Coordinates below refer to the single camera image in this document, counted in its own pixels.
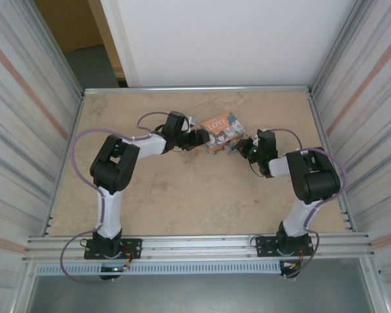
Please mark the wide aluminium mounting rail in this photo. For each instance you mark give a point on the wide aluminium mounting rail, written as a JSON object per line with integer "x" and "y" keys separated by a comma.
{"x": 198, "y": 246}

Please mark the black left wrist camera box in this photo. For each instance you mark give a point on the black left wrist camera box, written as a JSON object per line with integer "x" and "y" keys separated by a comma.
{"x": 176, "y": 121}

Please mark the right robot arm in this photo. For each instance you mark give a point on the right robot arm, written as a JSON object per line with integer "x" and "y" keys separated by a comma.
{"x": 316, "y": 182}

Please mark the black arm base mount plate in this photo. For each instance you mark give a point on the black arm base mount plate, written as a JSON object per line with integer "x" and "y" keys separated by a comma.
{"x": 264, "y": 244}
{"x": 132, "y": 244}

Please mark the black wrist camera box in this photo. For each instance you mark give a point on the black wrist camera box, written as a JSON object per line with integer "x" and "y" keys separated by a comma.
{"x": 176, "y": 121}
{"x": 268, "y": 143}

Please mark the white door frame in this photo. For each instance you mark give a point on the white door frame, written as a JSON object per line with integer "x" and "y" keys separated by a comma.
{"x": 120, "y": 42}

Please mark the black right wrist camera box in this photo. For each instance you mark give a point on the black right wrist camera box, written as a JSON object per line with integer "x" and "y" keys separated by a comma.
{"x": 268, "y": 143}

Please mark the cartoon bear gift box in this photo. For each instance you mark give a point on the cartoon bear gift box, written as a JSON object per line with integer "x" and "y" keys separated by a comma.
{"x": 220, "y": 130}

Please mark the teal padlock with silver shackle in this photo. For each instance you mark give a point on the teal padlock with silver shackle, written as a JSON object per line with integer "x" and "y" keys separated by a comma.
{"x": 233, "y": 150}

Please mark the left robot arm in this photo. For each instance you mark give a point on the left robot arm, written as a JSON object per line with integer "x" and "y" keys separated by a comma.
{"x": 114, "y": 163}

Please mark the aluminium table frame rail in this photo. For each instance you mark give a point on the aluminium table frame rail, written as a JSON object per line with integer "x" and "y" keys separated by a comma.
{"x": 329, "y": 163}
{"x": 195, "y": 89}

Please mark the aluminium corner post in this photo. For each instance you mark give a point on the aluminium corner post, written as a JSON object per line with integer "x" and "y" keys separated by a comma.
{"x": 332, "y": 49}

